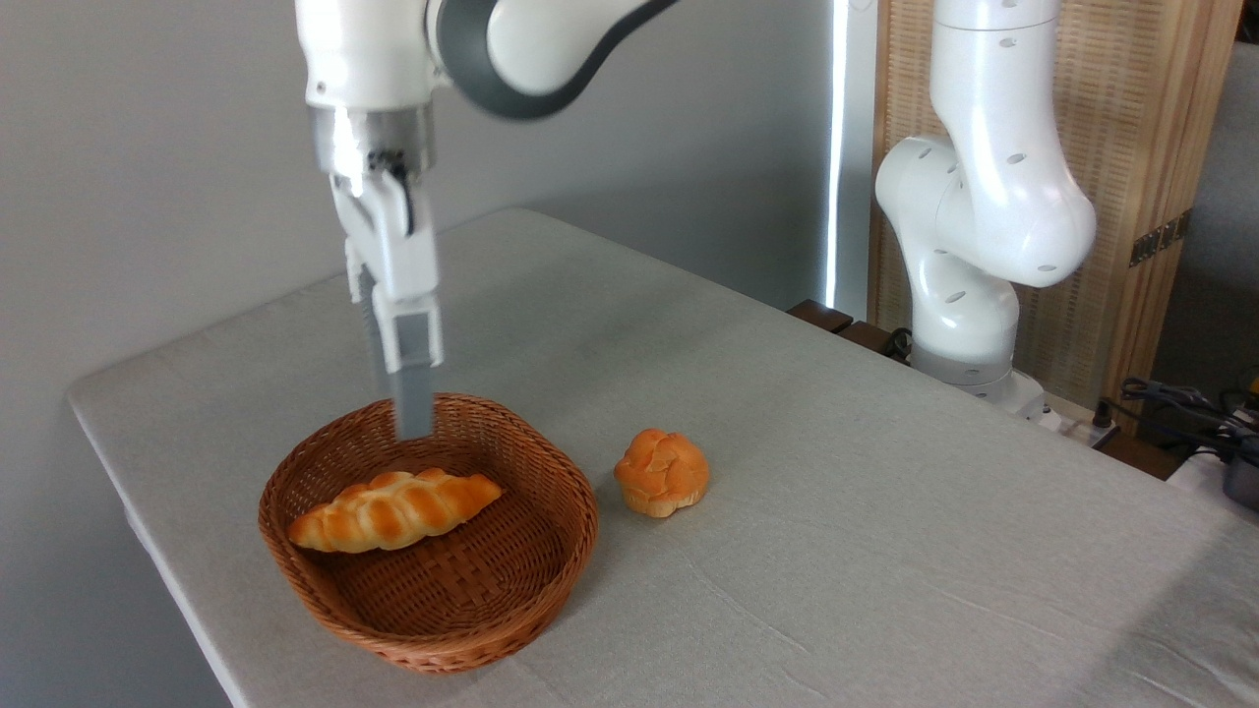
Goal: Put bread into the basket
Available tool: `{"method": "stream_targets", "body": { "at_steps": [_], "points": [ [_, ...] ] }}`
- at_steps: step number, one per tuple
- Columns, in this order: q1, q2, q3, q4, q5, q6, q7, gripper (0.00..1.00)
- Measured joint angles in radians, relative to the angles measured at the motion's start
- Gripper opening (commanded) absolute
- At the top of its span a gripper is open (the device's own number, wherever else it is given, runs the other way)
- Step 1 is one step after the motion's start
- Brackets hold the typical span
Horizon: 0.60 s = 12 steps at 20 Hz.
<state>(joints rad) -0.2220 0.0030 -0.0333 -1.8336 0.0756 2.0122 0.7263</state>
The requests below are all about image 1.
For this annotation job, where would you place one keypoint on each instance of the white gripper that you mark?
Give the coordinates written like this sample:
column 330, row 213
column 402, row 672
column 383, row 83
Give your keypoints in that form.
column 393, row 251

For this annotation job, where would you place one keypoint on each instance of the white power strip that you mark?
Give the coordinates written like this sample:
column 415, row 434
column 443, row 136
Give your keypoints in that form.
column 1067, row 418

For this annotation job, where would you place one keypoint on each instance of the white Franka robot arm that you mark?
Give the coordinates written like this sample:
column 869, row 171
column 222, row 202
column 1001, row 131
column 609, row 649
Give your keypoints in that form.
column 993, row 197

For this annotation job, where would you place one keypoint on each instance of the brown woven wicker basket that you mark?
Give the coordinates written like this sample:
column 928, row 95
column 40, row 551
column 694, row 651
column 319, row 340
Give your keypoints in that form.
column 462, row 590

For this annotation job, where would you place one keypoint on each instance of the long braided bread loaf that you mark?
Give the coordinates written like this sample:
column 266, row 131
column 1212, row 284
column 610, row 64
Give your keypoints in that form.
column 393, row 511

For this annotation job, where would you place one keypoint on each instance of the grey tablecloth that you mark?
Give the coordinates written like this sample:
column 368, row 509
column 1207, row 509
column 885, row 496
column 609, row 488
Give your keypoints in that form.
column 885, row 551

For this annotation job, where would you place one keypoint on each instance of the round orange bread bun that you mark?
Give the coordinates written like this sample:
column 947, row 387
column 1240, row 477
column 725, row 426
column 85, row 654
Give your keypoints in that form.
column 661, row 474

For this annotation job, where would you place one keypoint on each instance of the wooden slatted folding screen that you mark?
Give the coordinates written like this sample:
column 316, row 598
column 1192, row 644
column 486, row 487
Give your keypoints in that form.
column 1141, row 108

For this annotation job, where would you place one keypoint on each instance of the brass screen hinge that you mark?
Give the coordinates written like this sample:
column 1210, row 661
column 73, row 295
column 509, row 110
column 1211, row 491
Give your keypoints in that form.
column 1161, row 238

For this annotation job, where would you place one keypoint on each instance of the dark brown wooden bench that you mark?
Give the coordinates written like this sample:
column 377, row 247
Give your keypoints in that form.
column 836, row 323

